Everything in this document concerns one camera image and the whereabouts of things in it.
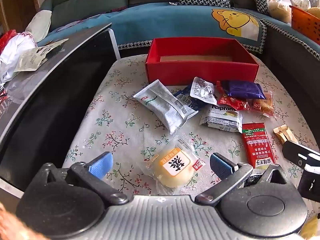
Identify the round pastry clear packet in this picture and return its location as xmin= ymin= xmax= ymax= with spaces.
xmin=250 ymin=97 xmax=275 ymax=117

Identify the red gummy packet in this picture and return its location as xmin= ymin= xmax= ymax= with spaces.
xmin=215 ymin=81 xmax=252 ymax=111

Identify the blue houndstooth-trimmed sofa cover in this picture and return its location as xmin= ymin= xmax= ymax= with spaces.
xmin=237 ymin=7 xmax=320 ymax=63

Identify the black glass table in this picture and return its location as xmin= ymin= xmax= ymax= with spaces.
xmin=0 ymin=22 xmax=121 ymax=198

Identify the yellow bun clear packet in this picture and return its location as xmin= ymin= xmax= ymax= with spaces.
xmin=142 ymin=132 xmax=207 ymax=188

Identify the grey sofa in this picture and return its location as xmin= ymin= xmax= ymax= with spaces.
xmin=37 ymin=0 xmax=320 ymax=85

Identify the red plastic bag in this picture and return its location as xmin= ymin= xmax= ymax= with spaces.
xmin=0 ymin=29 xmax=17 ymax=55

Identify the blue snack packet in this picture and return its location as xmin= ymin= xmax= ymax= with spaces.
xmin=174 ymin=85 xmax=200 ymax=112

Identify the red cardboard box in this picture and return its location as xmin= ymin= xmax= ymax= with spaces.
xmin=145 ymin=38 xmax=259 ymax=83

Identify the white wafer packet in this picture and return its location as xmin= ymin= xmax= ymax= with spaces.
xmin=199 ymin=104 xmax=243 ymax=133

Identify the pale paper packet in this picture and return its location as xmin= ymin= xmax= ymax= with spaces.
xmin=15 ymin=39 xmax=69 ymax=73

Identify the small white snack packet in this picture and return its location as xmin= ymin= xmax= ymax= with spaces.
xmin=190 ymin=77 xmax=218 ymax=105

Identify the orange plastic basket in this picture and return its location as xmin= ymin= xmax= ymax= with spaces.
xmin=289 ymin=5 xmax=320 ymax=45

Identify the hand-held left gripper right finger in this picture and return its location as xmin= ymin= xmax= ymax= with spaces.
xmin=195 ymin=152 xmax=298 ymax=203

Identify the silver snack packet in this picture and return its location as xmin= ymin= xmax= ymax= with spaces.
xmin=133 ymin=79 xmax=198 ymax=135

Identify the long red snack packet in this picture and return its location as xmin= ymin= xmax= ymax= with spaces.
xmin=241 ymin=123 xmax=277 ymax=169

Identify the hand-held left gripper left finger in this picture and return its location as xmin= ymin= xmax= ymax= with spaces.
xmin=30 ymin=152 xmax=129 ymax=205

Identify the printed white plastic bag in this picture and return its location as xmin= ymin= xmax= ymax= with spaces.
xmin=264 ymin=0 xmax=293 ymax=24

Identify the white cloth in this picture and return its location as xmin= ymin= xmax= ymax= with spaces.
xmin=25 ymin=10 xmax=52 ymax=43

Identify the yellow rounded object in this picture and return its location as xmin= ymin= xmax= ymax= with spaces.
xmin=307 ymin=6 xmax=320 ymax=18

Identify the brown wooden cabinet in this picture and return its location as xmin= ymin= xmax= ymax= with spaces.
xmin=0 ymin=0 xmax=40 ymax=32

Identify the tan snack packet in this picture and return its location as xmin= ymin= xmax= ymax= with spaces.
xmin=273 ymin=124 xmax=299 ymax=145

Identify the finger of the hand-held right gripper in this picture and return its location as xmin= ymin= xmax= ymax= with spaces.
xmin=282 ymin=140 xmax=320 ymax=168

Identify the purple snack packet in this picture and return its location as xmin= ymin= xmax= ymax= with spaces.
xmin=221 ymin=80 xmax=266 ymax=100

